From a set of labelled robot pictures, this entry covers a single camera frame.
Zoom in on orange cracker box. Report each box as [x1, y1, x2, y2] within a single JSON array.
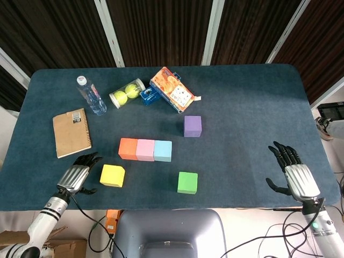
[[149, 66, 195, 114]]

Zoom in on black floor cable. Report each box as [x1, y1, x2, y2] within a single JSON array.
[[88, 214, 115, 253]]

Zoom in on green foam cube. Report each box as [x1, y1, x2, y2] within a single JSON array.
[[177, 171, 199, 195]]

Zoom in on orange foam cube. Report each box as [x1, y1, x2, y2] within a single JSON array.
[[118, 138, 139, 160]]

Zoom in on purple foam cube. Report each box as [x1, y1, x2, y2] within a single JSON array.
[[183, 116, 203, 138]]

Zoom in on white sneaker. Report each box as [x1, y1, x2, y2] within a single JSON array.
[[314, 117, 334, 141]]

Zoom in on brown spiral notebook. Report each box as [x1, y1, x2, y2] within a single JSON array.
[[52, 107, 92, 159]]

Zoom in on pink foam cube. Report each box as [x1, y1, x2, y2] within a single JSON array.
[[135, 139, 156, 162]]

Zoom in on orange device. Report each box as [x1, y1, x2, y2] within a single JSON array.
[[103, 209, 121, 234]]

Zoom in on light blue foam cube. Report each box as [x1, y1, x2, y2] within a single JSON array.
[[153, 140, 173, 162]]

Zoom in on yellow foam cube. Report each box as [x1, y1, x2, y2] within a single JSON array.
[[99, 164, 126, 188]]

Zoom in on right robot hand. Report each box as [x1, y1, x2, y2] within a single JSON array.
[[265, 141, 322, 202]]

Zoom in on black right hand cable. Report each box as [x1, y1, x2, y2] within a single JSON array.
[[223, 206, 323, 258]]

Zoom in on clear tennis ball tube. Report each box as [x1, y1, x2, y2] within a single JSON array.
[[109, 78, 146, 109]]

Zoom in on person's leg grey trousers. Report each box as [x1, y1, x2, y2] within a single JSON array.
[[329, 118, 344, 140]]

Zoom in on black box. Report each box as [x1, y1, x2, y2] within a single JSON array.
[[317, 101, 344, 120]]

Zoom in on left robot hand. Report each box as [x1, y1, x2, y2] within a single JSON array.
[[56, 152, 103, 196]]

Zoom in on white metal frame post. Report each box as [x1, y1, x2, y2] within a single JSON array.
[[266, 0, 314, 64], [201, 0, 225, 66], [94, 0, 125, 68], [0, 47, 31, 89]]

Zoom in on dark blue tablecloth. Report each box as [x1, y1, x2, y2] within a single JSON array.
[[0, 63, 341, 212]]

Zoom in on yellow-green tennis ball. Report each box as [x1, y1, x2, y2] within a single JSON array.
[[125, 84, 138, 99], [113, 90, 128, 105]]

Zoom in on blue Oreo box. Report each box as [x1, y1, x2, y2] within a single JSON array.
[[139, 85, 162, 107]]

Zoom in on grey robot torso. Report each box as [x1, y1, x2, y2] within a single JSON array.
[[112, 209, 228, 258]]

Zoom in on clear plastic water bottle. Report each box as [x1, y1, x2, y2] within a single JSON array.
[[76, 75, 108, 116]]

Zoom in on brown cardboard box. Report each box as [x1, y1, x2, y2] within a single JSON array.
[[0, 225, 88, 258]]

